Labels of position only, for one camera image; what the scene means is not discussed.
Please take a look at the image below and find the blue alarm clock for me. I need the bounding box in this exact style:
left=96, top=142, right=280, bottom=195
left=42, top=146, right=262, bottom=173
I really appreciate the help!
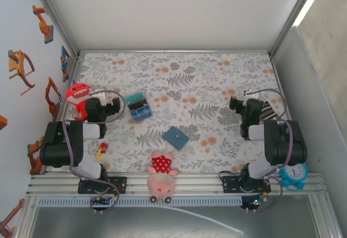
left=278, top=163, right=309, bottom=191

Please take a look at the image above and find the pink pig plush toy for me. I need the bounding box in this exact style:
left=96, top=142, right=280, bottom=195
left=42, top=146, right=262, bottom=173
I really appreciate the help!
left=146, top=151, right=179, bottom=204

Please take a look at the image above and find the round black circuit board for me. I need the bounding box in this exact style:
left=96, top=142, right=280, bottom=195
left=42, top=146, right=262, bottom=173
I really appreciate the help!
left=240, top=194, right=268, bottom=213
left=91, top=194, right=120, bottom=215

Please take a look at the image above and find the small red yellow toy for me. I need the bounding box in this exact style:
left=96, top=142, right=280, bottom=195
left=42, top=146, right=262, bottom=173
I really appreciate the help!
left=97, top=142, right=109, bottom=161

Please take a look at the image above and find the black beige striped sock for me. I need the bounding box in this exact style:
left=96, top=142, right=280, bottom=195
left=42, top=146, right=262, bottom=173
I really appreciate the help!
left=259, top=100, right=280, bottom=125

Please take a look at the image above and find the white LED light strip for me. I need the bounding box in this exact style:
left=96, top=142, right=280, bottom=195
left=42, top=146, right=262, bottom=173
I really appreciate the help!
left=292, top=0, right=330, bottom=28

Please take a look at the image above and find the aluminium back rail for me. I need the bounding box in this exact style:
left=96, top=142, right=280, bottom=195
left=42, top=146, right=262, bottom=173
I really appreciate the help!
left=78, top=49, right=272, bottom=55

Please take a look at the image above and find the white slotted cable duct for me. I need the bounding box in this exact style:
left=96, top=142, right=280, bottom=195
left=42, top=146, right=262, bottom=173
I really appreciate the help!
left=37, top=196, right=243, bottom=207

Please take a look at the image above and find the floral patterned table mat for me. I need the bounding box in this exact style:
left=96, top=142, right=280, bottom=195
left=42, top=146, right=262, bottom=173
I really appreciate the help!
left=55, top=52, right=301, bottom=173

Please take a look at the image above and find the teal card stack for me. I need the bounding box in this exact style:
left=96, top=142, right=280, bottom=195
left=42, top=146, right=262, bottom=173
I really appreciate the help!
left=125, top=92, right=145, bottom=105

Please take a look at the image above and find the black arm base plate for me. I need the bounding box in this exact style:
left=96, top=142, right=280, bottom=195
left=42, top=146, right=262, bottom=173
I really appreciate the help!
left=78, top=176, right=128, bottom=195
left=222, top=175, right=272, bottom=194

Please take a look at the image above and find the wide aluminium front rail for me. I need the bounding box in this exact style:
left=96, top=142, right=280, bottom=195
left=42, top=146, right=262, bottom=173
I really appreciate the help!
left=25, top=172, right=329, bottom=197

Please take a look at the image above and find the thin white tube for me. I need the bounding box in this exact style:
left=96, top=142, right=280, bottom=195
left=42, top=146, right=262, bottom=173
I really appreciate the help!
left=156, top=204, right=245, bottom=235

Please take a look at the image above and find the blue open box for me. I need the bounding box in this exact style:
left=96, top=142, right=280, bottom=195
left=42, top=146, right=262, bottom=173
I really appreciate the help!
left=124, top=92, right=152, bottom=121

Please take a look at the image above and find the blue orange wall sticker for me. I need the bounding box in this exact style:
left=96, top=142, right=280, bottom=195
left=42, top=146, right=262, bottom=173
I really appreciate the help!
left=60, top=46, right=71, bottom=83

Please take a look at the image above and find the orange claw gripper wall sticker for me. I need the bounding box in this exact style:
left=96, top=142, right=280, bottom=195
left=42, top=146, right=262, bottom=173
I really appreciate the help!
left=7, top=49, right=36, bottom=97

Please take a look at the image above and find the aluminium frame post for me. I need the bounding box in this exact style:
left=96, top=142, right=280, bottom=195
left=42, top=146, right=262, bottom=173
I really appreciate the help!
left=269, top=0, right=322, bottom=57
left=28, top=0, right=81, bottom=57

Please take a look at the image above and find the red shark plush toy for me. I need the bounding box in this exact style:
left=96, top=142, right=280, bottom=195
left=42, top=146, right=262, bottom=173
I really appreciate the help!
left=65, top=82, right=94, bottom=121

